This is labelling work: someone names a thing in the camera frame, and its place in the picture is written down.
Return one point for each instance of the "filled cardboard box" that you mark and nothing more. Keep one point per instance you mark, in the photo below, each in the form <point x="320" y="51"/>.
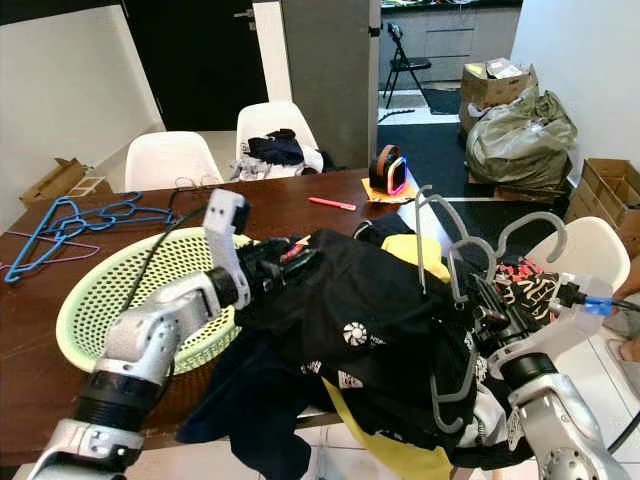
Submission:
<point x="492" y="90"/>

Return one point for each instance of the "yellow garment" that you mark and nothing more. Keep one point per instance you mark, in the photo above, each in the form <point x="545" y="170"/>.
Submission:
<point x="420" y="255"/>

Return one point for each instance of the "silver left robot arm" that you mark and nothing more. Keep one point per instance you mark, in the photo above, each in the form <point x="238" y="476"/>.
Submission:
<point x="150" y="335"/>

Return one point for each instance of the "pink pen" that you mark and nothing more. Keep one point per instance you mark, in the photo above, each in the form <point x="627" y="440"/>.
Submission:
<point x="332" y="204"/>

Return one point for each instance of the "black folding chair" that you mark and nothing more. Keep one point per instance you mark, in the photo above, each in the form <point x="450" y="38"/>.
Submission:
<point x="407" y="66"/>

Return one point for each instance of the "open empty cardboard box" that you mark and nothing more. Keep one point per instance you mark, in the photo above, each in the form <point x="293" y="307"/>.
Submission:
<point x="605" y="195"/>

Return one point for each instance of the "dark printed garment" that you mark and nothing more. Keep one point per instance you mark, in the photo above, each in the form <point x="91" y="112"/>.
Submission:
<point x="370" y="300"/>

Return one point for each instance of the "yellow paper note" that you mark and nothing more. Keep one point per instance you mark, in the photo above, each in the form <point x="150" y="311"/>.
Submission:
<point x="366" y="192"/>

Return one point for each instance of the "white plastic chair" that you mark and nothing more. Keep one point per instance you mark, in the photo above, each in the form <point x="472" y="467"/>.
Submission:
<point x="275" y="117"/>
<point x="170" y="158"/>

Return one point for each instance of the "green plastic laundry basket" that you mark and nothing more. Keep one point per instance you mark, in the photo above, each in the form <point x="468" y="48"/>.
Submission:
<point x="110" y="295"/>

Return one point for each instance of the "white chair with wooden legs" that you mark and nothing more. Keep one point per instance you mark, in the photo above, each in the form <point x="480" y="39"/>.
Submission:
<point x="595" y="250"/>

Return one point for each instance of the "thin purple hanger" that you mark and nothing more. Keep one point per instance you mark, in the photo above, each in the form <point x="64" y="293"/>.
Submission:
<point x="80" y="250"/>

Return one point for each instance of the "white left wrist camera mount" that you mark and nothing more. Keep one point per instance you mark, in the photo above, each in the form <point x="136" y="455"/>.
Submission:
<point x="225" y="215"/>

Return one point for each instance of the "grey plastic hanger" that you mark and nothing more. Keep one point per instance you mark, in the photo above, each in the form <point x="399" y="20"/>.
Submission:
<point x="532" y="217"/>

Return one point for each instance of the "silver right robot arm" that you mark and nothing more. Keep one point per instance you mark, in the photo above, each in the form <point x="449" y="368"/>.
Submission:
<point x="570" y="430"/>

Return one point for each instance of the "navy blue garment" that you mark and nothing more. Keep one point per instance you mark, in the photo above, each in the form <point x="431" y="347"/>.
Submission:
<point x="240" y="400"/>

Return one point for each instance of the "dark and white clothes pile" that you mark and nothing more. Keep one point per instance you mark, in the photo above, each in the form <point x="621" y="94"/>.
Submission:
<point x="275" y="150"/>

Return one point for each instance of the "person bare leg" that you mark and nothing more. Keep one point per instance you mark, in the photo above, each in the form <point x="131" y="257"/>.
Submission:
<point x="628" y="345"/>

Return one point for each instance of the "blue plastic hanger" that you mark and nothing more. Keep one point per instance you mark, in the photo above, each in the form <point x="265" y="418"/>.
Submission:
<point x="140" y="215"/>
<point x="23" y="257"/>

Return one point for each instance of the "grey door panel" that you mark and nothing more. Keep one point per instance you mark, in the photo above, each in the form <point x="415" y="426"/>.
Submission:
<point x="330" y="80"/>

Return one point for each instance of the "grey kitchen cabinets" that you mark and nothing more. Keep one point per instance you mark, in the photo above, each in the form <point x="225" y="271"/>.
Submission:
<point x="455" y="40"/>

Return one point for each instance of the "flat cardboard box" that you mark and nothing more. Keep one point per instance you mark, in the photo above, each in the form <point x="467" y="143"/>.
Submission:
<point x="60" y="182"/>

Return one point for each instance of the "red patterned black garment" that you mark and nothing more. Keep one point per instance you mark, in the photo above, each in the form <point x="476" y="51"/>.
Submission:
<point x="540" y="285"/>

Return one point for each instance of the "olive plastic bag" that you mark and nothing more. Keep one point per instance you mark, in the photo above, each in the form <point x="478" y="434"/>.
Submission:
<point x="520" y="145"/>

